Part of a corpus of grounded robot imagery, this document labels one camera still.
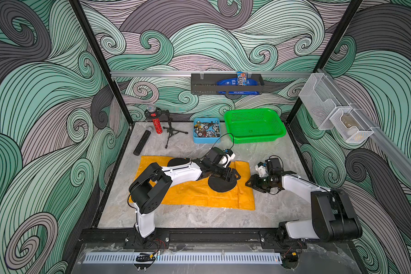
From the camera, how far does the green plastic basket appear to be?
1.12 metres

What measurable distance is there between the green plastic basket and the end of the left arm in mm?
355

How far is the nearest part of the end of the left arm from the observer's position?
2.23ft

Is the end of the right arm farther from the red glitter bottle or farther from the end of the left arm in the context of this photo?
the red glitter bottle
